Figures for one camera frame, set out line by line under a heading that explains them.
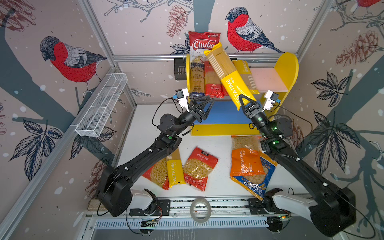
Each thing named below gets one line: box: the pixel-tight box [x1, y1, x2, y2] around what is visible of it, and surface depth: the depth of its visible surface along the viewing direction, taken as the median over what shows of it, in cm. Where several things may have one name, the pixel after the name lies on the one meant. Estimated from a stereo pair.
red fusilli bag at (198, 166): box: [183, 146, 219, 192], surface depth 85 cm
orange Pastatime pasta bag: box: [230, 135, 266, 177], surface depth 86 cm
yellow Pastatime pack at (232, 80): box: [204, 42, 257, 111], surface depth 63 cm
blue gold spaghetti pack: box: [190, 56, 206, 99], surface depth 75 cm
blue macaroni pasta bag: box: [230, 151, 278, 202], surface depth 81 cm
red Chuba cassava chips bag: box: [188, 31, 221, 60], surface depth 83 cm
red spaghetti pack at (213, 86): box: [204, 61, 229, 99], surface depth 69 cm
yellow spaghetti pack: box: [232, 60, 260, 95], surface depth 79 cm
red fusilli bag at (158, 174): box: [142, 158, 170, 190], surface depth 82 cm
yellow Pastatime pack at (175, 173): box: [165, 148, 187, 188], surface depth 83 cm
